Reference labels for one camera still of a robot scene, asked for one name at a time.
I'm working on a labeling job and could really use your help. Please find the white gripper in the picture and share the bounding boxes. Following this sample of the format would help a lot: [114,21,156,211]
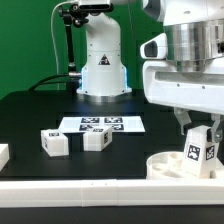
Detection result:
[143,61,224,143]

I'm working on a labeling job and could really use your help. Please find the white tag base sheet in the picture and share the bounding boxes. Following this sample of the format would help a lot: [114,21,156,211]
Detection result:
[59,116,145,133]

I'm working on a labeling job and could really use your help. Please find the white block at left edge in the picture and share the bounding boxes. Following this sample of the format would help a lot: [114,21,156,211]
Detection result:
[0,144,9,171]

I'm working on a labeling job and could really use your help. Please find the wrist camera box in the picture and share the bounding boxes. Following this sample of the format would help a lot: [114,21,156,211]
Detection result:
[140,33,167,60]

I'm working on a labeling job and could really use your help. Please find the white L-shaped obstacle frame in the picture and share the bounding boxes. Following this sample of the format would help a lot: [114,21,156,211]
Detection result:
[0,141,224,208]

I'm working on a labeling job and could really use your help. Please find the black cables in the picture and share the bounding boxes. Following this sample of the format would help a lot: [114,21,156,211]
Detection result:
[28,0,83,92]

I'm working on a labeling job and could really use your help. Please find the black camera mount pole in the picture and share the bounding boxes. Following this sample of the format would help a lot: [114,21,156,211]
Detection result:
[59,5,88,94]

